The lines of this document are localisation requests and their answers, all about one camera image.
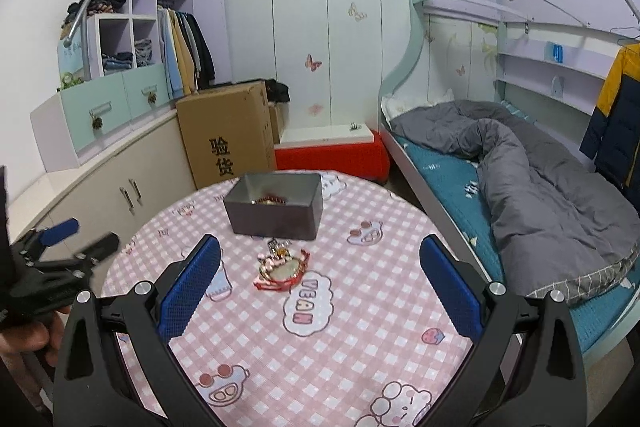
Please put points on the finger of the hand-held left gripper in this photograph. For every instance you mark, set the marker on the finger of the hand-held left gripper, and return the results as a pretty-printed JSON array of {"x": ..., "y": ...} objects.
[
  {"x": 60, "y": 229},
  {"x": 97, "y": 246}
]

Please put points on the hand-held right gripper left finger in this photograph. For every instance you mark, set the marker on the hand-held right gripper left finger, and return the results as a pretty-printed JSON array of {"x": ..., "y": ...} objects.
[{"x": 192, "y": 287}]

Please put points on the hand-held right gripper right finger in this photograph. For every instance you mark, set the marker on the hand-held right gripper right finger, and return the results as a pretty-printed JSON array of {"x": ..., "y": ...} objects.
[{"x": 450, "y": 292}]

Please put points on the pink gold bangle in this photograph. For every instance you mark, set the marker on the pink gold bangle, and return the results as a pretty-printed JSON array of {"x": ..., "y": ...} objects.
[{"x": 280, "y": 271}]

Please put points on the small silver charm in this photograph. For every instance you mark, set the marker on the small silver charm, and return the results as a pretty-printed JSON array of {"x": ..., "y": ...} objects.
[{"x": 280, "y": 248}]

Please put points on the grey metal box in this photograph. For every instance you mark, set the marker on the grey metal box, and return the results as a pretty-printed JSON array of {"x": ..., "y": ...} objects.
[{"x": 272, "y": 219}]

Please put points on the person's left hand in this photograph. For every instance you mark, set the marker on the person's left hand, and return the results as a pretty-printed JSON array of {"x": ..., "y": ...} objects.
[{"x": 25, "y": 339}]

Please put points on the beige low cabinet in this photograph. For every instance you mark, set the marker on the beige low cabinet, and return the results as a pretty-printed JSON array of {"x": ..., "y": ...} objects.
[{"x": 115, "y": 187}]

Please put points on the teal bed sheet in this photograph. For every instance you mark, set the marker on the teal bed sheet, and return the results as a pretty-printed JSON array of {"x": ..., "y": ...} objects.
[{"x": 445, "y": 187}]

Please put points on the teal drawer unit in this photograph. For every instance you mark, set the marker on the teal drawer unit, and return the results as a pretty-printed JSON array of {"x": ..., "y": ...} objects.
[{"x": 95, "y": 112}]

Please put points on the grey duvet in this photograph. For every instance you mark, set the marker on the grey duvet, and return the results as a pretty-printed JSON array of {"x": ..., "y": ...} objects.
[{"x": 540, "y": 197}]

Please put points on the pink checked tablecloth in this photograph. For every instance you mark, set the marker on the pink checked tablecloth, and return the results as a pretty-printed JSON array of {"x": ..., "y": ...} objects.
[{"x": 325, "y": 357}]

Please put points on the small green plant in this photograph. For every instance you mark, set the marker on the small green plant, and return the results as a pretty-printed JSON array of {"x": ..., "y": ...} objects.
[{"x": 70, "y": 81}]

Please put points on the large cardboard box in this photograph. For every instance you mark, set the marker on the large cardboard box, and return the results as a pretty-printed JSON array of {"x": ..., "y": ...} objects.
[{"x": 225, "y": 132}]

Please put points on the red storage bench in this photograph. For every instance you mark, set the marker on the red storage bench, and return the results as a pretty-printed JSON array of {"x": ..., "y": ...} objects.
[{"x": 330, "y": 159}]

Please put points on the small cardboard box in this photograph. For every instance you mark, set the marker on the small cardboard box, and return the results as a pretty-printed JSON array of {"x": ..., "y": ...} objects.
[{"x": 276, "y": 122}]

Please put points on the folded jeans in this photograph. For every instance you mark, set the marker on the folded jeans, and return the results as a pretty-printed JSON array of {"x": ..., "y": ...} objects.
[{"x": 127, "y": 57}]

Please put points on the white pillow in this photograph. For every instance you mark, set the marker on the white pillow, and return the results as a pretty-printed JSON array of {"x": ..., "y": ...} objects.
[{"x": 415, "y": 103}]

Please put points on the hanging clothes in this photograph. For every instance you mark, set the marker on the hanging clothes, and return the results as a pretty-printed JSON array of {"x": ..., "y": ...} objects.
[{"x": 185, "y": 52}]

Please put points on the black bag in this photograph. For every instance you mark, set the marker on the black bag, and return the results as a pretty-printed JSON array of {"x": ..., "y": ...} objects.
[{"x": 279, "y": 91}]

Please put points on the pile of folded clothes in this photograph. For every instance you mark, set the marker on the pile of folded clothes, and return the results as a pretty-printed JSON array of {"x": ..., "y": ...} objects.
[{"x": 97, "y": 7}]

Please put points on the yellow and navy jacket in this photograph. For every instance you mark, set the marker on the yellow and navy jacket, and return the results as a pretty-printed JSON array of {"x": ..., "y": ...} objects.
[{"x": 617, "y": 127}]

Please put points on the blue packet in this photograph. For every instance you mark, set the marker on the blue packet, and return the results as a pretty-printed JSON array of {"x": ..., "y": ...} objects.
[{"x": 554, "y": 52}]

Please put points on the white wardrobe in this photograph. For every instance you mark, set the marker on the white wardrobe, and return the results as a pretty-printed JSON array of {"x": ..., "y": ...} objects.
[{"x": 325, "y": 32}]

